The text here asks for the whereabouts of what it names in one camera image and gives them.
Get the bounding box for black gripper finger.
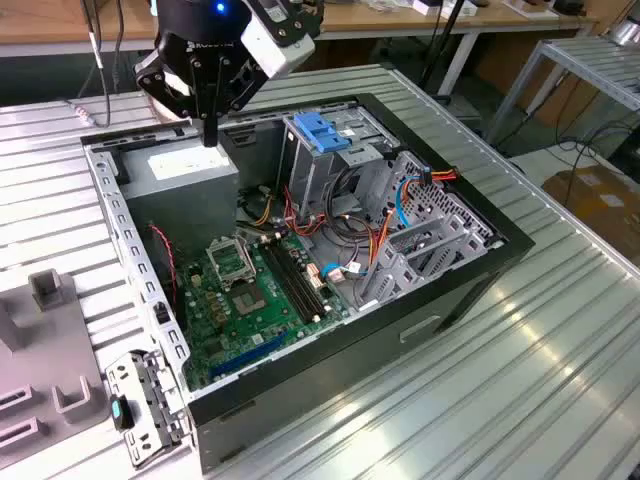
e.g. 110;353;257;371
210;49;267;147
133;49;211;147

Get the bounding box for red orange power wire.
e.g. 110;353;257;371
367;168;459;274

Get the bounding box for grey metal disk bay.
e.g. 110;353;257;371
357;149;504;311

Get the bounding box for blue plastic drive latch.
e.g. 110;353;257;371
294;112;354;155

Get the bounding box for grey optical drive cage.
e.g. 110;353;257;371
277;107;401;226

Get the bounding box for grey power supply unit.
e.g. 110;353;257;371
118;135;241;259

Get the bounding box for small white box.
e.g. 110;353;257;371
412;0;476;16

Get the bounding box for black RAM slot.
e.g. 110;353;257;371
257;237;321;324
269;233;334;315

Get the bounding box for black case fan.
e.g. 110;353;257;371
144;224;184;331

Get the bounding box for pink board connector block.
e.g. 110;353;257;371
305;263;327;292

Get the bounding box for CPU socket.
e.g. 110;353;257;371
227;282;274;317

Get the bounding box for green motherboard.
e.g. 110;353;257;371
177;232;351;391

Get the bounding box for blue expansion slot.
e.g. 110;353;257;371
208;327;291;380

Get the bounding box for grey parts rack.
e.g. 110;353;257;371
0;267;109;480

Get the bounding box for black open PC case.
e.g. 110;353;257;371
79;92;536;475

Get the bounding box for black latch with teal tab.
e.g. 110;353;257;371
108;393;136;431

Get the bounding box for grey metal slat table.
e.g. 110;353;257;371
482;37;640;146

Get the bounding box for cardboard box with white labels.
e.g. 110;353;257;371
542;167;640;261

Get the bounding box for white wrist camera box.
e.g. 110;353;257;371
239;14;317;80

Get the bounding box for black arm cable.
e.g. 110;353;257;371
110;0;126;89

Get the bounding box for grey cable with metal plug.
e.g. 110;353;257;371
64;0;114;129

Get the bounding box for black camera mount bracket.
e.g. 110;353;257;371
247;0;325;40

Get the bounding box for yellow orange wire bundle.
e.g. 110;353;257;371
247;192;275;227

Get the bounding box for black cable loop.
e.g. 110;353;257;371
324;167;381;246

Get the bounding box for red orange wire bundle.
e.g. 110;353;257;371
282;185;331;237

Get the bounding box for metal socket cover frame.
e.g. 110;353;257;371
205;237;257;289

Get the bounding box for red twisted fan wire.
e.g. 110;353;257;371
148;223;179;302

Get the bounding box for blue data wire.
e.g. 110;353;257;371
393;169;432;231

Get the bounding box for blue wire with white labels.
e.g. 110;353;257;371
319;259;374;286

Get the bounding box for silver hinged slot bracket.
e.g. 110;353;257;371
104;349;194;471

